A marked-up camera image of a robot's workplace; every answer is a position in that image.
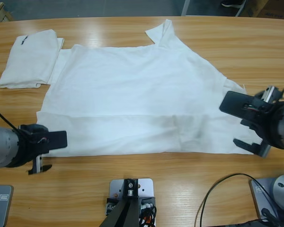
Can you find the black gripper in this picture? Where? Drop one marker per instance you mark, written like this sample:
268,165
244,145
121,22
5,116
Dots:
265,132
30,146

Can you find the white t-shirt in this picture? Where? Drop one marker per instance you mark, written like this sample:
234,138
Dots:
30,61
144,94

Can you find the folded white T-shirt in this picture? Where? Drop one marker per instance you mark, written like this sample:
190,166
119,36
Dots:
30,61

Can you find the brown cardboard box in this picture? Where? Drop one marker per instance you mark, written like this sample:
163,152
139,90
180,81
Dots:
269,9

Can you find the white metal table leg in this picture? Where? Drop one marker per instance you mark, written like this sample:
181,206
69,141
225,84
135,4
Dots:
242,8
185,8

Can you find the black shoe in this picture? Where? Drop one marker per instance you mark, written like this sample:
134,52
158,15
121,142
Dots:
233,3

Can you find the wooden pallet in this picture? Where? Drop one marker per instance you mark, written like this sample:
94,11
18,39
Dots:
0,13

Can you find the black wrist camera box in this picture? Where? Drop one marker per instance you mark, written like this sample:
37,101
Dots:
58,140
234,104

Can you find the grey base plate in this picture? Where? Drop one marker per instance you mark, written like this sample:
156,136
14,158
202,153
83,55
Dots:
1,205
260,196

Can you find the white block with dark post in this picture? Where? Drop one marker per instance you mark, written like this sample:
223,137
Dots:
145,186

